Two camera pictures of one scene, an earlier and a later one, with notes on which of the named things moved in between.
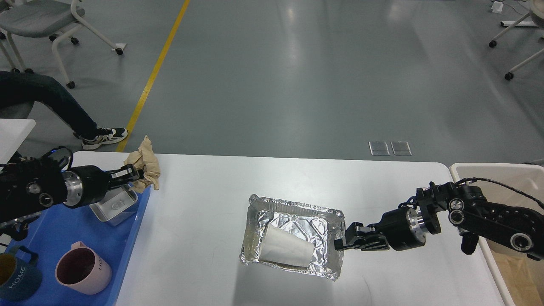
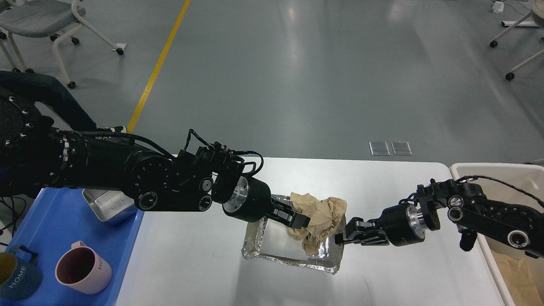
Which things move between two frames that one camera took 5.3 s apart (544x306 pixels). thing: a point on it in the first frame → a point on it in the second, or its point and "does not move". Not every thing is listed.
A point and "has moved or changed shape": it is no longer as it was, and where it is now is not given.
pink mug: [81, 269] does not move
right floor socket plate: [401, 148] does not move
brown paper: [145, 158] has moved or changed shape
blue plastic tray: [50, 233] does not move
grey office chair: [41, 18] does not move
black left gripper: [85, 185] → [250, 200]
